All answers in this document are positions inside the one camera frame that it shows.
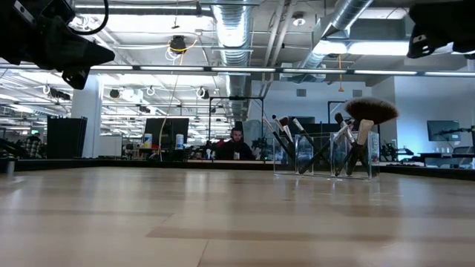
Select black aluminium table frame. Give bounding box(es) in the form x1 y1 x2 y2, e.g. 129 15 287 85
0 157 475 182

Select person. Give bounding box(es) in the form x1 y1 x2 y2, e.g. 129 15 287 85
21 132 45 159
214 127 256 161

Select yellow hanging tag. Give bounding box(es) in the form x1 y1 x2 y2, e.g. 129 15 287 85
337 54 344 93

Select ceiling device with yellow cable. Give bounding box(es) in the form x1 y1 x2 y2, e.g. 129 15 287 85
168 34 189 53

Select yellow hanging cable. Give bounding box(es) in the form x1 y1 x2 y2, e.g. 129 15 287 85
157 51 186 161

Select white pillar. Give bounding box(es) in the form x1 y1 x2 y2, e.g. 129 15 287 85
71 73 104 159

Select brown-tipped silver-ferrule makeup brush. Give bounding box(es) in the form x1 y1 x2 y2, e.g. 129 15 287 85
278 116 296 164

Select black monitors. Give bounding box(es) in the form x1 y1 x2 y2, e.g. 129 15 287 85
143 117 190 152

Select clear acrylic brush organizer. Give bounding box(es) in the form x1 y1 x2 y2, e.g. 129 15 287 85
273 130 381 181

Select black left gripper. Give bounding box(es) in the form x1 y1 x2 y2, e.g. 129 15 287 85
0 0 117 90

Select ceiling light strip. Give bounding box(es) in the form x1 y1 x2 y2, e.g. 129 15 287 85
0 63 475 78

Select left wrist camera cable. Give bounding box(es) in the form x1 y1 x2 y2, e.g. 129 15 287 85
70 0 110 37

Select black cabinet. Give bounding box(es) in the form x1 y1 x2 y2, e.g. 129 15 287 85
46 116 88 160

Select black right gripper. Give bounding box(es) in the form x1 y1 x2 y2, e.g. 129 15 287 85
406 0 475 60

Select large fan makeup brush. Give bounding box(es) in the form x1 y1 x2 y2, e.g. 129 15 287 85
344 96 401 177

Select ribbed silver ceiling duct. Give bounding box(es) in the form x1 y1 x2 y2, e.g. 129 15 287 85
211 3 257 123
299 0 374 71

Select wall monitor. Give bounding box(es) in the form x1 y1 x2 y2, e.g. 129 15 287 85
426 119 462 142

